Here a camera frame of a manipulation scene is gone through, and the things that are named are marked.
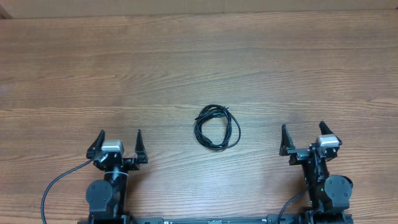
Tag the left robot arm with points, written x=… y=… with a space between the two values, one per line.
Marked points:
x=107 y=196

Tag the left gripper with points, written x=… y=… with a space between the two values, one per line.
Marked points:
x=134 y=164

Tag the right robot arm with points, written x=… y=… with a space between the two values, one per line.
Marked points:
x=329 y=194

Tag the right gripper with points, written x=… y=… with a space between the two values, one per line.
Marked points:
x=299 y=154

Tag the cardboard wall panel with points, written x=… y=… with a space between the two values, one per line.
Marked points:
x=30 y=9

